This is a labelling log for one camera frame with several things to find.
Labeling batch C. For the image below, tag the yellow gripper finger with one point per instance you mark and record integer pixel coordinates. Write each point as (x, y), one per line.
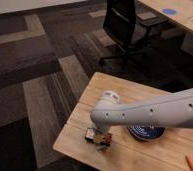
(98, 138)

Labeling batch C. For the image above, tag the black and orange eraser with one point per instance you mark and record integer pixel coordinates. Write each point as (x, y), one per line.
(89, 137)

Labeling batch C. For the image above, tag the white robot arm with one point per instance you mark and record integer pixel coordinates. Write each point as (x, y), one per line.
(174, 110)

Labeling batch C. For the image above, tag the white sponge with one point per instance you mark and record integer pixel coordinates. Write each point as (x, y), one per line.
(101, 146)

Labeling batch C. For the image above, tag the dark blue bowl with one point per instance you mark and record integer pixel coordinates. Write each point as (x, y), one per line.
(146, 133)

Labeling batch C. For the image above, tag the black office chair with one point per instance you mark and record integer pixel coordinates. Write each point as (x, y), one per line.
(131, 29)

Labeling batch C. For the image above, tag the blue round disc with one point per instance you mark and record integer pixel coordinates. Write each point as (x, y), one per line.
(169, 11)

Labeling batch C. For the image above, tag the light wooden background desk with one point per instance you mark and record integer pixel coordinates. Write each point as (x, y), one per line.
(183, 8)

